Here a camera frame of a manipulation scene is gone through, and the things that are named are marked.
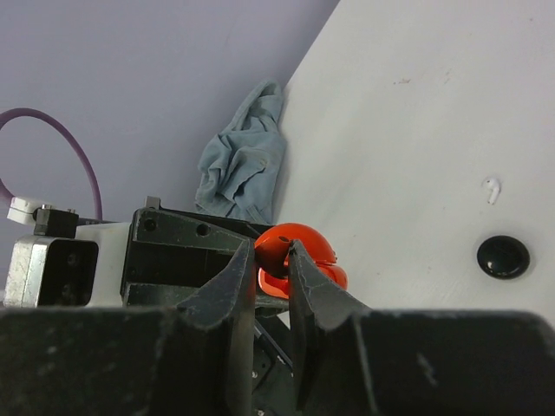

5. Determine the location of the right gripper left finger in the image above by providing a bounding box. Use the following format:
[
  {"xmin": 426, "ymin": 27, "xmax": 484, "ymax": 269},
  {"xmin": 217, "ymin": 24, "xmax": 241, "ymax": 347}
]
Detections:
[{"xmin": 178, "ymin": 241, "xmax": 256, "ymax": 415}]

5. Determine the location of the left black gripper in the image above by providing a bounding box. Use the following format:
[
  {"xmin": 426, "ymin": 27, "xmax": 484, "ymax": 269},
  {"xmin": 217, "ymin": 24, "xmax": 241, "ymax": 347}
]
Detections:
[{"xmin": 119, "ymin": 195, "xmax": 291, "ymax": 416}]

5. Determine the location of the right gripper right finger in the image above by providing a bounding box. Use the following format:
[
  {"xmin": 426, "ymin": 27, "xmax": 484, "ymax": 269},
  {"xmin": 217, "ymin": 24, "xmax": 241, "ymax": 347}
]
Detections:
[{"xmin": 288, "ymin": 241, "xmax": 373, "ymax": 412}]

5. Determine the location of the red earbud charging case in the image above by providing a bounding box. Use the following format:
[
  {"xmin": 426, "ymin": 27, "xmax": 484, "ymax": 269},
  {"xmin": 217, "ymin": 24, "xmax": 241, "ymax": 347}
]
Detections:
[{"xmin": 256, "ymin": 223, "xmax": 348, "ymax": 299}]

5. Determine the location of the red earbud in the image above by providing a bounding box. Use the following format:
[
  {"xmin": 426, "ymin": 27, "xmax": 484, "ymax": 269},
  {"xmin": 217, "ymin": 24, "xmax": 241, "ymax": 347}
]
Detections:
[{"xmin": 255, "ymin": 236, "xmax": 291, "ymax": 278}]

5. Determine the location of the black earbud charging case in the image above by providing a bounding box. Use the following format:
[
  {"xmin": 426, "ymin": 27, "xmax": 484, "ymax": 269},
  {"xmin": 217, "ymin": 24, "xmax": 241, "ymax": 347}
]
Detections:
[{"xmin": 476, "ymin": 235, "xmax": 531, "ymax": 280}]

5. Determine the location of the blue-grey cloth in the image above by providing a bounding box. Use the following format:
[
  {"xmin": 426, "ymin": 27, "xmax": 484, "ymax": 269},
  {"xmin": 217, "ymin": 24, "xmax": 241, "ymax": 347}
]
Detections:
[{"xmin": 194, "ymin": 79, "xmax": 286, "ymax": 224}]

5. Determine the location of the white earbud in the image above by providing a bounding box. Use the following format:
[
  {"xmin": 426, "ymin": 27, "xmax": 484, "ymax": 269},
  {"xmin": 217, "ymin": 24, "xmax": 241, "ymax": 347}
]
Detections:
[{"xmin": 482, "ymin": 177, "xmax": 502, "ymax": 205}]

